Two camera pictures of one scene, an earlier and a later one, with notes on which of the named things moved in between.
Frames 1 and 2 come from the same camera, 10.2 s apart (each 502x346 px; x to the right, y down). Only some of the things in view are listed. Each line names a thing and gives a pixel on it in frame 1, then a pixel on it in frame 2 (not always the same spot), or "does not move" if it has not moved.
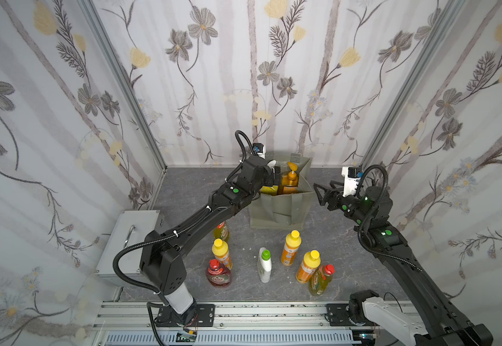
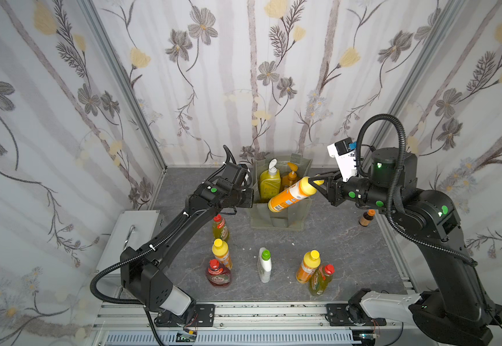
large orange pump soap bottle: [289, 182] does not move
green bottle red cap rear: [221, 232] does not move
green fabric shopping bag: [283, 211] does not move
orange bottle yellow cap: [293, 242] -> [304, 187]
